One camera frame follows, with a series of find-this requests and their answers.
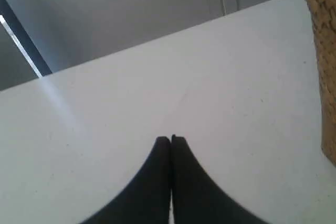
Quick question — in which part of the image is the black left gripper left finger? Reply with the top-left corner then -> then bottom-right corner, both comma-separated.
83,136 -> 171,223

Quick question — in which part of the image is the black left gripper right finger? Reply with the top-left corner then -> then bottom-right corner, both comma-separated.
171,135 -> 260,223

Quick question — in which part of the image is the woven straw basket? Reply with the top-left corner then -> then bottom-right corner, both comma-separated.
306,0 -> 335,165

